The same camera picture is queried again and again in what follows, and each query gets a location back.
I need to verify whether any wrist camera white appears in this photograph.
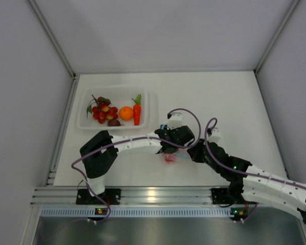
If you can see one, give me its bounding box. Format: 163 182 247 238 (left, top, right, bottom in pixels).
167 112 183 130
207 127 221 143

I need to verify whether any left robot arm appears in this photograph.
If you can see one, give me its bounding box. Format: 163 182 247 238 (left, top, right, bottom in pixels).
80 126 195 204

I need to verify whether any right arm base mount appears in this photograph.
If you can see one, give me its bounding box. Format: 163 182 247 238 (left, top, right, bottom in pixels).
211 188 232 205

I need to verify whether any aluminium rail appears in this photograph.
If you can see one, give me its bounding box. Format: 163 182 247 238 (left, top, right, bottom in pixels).
30 165 306 206

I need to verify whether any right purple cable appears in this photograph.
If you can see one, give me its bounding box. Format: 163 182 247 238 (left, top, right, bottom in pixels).
205 117 306 192

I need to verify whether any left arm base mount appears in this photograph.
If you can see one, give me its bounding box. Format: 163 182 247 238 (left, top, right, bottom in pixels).
75 188 121 205

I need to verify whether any white slotted cable duct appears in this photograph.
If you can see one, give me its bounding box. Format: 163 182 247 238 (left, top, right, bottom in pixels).
41 207 245 218

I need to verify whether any purple cable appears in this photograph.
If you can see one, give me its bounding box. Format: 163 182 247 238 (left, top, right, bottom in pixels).
70 108 201 223
205 117 306 192

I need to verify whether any fake orange carrot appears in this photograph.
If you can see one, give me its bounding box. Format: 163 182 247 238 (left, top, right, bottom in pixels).
132 94 142 126

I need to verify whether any white plastic basket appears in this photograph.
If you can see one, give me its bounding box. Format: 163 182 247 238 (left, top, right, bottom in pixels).
76 85 148 130

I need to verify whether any clear zip top bag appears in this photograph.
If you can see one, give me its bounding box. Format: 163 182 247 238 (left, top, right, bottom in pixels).
163 151 189 163

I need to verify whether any fake orange fruit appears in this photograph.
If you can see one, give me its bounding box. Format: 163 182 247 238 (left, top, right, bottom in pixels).
119 106 134 121

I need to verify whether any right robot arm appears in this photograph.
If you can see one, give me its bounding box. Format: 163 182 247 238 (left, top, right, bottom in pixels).
187 139 306 225

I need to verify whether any fake red cherry bunch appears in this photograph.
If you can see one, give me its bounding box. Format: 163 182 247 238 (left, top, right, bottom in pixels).
86 94 118 125

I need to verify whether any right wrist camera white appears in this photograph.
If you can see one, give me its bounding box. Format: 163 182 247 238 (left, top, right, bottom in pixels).
207 127 221 143

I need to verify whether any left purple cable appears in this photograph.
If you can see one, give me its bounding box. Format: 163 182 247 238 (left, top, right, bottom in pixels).
70 108 201 223

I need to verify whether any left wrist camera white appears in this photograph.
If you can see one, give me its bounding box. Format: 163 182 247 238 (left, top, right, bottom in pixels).
167 112 183 130

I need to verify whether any dark red fake plum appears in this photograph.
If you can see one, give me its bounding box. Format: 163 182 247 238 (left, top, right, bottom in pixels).
107 119 123 127

